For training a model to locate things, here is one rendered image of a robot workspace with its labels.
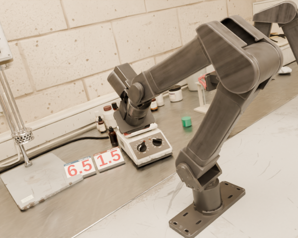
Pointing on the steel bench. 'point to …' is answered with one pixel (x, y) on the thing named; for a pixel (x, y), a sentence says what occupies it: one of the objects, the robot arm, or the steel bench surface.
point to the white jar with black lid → (175, 94)
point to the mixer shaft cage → (19, 135)
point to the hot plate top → (143, 130)
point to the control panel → (151, 148)
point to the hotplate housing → (124, 142)
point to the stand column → (10, 118)
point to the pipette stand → (201, 101)
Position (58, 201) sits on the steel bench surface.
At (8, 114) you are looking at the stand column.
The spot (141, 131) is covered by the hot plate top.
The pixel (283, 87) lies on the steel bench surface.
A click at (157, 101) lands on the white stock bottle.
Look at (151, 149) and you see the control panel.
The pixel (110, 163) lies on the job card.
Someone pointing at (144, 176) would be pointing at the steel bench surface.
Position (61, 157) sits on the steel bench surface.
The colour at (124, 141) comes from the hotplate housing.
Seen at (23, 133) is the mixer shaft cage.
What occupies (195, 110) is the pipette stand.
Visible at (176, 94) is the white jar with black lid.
